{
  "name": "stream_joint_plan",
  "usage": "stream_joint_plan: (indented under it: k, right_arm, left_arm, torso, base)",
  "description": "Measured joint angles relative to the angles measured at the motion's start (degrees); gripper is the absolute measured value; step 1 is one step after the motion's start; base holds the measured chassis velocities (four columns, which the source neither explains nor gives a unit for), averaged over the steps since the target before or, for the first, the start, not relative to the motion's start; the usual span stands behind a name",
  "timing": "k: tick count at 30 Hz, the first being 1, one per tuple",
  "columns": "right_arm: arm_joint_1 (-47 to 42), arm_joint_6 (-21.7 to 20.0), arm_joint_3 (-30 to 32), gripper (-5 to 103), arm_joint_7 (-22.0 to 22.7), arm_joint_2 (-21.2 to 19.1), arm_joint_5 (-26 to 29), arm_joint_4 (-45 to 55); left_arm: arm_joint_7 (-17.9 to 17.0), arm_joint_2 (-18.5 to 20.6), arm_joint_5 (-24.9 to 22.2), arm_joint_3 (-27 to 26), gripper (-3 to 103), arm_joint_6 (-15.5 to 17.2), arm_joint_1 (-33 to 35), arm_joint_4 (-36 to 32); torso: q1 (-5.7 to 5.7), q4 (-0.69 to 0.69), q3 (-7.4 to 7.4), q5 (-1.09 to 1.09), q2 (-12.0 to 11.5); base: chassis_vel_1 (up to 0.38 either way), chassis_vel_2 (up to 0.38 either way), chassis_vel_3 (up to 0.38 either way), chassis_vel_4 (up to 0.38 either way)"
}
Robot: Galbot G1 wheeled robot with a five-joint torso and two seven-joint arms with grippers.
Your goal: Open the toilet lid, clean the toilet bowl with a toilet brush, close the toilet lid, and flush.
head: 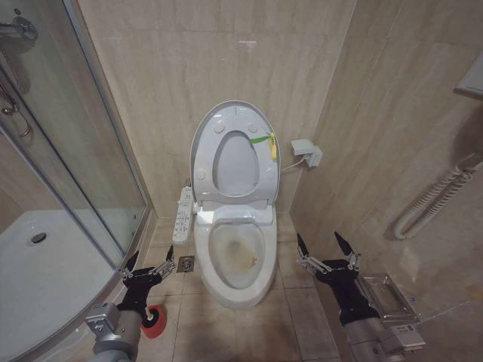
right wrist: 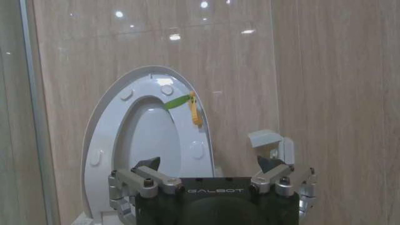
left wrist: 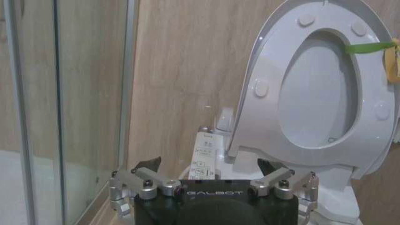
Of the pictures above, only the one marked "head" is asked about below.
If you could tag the square metal floor drain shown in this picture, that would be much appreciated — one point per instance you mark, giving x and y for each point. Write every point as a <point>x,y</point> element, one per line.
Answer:
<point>186,264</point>

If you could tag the white toilet control panel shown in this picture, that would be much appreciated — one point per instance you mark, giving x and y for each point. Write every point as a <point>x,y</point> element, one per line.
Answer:
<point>184,218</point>

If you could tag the round shower tray drain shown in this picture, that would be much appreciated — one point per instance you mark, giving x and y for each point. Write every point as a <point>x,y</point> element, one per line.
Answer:
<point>38,238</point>

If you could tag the chrome shower fitting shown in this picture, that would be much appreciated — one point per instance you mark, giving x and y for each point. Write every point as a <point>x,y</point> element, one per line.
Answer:
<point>20,28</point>

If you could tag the white ceramic toilet bowl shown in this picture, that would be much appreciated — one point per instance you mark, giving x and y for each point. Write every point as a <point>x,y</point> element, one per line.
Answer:
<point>235,279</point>

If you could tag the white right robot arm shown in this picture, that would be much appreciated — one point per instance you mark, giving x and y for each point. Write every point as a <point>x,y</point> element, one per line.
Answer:
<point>385,339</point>

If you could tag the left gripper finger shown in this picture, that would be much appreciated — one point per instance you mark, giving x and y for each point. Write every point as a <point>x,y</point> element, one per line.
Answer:
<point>165,265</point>
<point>132,262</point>

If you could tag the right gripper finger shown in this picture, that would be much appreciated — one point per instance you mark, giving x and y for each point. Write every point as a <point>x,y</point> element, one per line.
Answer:
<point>345,245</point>
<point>303,252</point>

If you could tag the yellow tag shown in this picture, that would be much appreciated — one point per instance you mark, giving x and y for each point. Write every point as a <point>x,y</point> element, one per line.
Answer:
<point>272,147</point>

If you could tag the white shower tray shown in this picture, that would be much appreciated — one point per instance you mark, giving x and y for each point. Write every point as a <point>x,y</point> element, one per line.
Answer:
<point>49,286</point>

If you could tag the white toilet lid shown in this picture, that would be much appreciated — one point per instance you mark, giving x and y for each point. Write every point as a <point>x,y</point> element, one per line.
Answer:
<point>235,166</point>

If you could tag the glass shower enclosure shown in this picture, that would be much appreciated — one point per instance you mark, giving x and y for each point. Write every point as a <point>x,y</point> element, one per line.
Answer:
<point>75,113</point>

